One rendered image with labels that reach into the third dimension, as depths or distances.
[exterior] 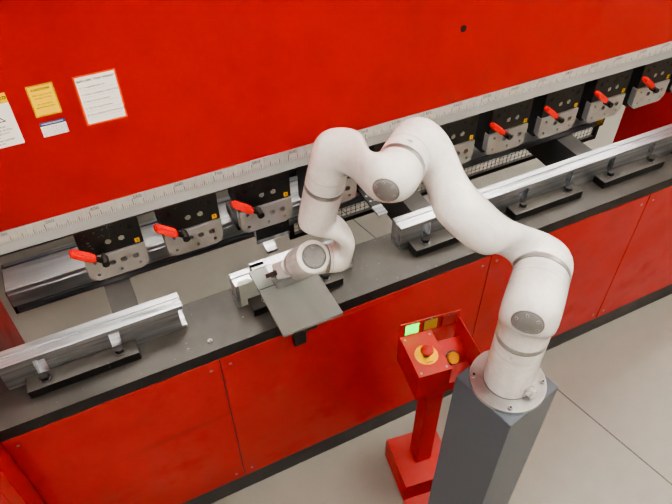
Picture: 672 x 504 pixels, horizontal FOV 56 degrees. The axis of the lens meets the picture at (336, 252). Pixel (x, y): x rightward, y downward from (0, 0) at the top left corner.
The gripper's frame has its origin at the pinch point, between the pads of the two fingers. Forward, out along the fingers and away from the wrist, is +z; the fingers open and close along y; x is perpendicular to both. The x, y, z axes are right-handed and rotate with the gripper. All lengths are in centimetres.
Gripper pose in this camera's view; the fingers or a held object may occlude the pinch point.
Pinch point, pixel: (286, 270)
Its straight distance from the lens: 183.2
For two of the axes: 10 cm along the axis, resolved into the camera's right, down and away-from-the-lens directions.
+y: -9.0, 3.1, -3.1
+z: -2.9, 1.3, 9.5
